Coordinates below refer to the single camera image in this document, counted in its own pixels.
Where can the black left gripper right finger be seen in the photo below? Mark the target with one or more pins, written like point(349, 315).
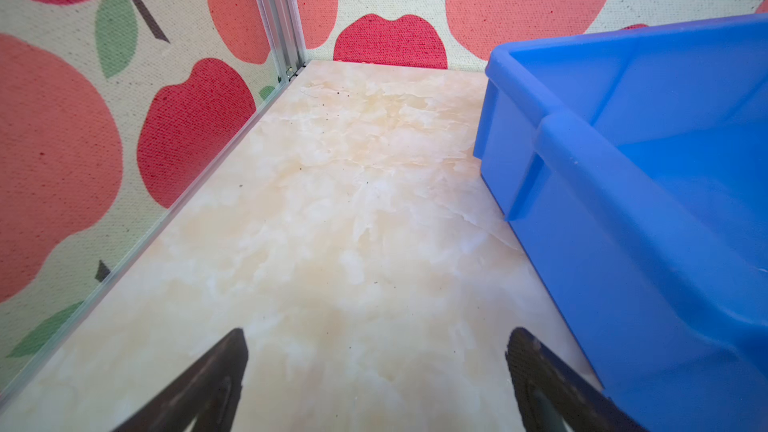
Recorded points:
point(551, 396)

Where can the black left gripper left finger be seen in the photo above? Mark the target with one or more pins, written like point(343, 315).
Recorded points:
point(204, 397)

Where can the blue plastic bin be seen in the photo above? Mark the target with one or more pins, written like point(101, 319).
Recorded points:
point(632, 168)

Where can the aluminium frame post left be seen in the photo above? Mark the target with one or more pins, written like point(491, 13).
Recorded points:
point(281, 20)

